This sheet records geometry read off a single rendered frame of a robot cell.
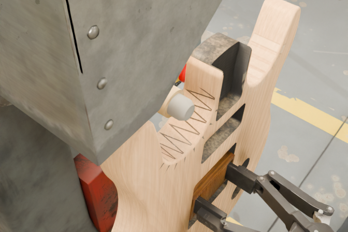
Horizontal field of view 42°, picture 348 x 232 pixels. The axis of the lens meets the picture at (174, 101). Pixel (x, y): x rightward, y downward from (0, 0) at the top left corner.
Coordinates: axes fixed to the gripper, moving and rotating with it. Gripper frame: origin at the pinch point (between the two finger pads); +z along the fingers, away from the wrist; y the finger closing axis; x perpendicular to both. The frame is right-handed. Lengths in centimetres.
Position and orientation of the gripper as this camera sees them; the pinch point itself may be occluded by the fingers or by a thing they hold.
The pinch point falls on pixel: (214, 187)
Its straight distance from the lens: 63.0
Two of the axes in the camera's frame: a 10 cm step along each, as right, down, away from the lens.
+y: 6.1, -5.0, 6.1
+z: -7.9, -4.5, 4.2
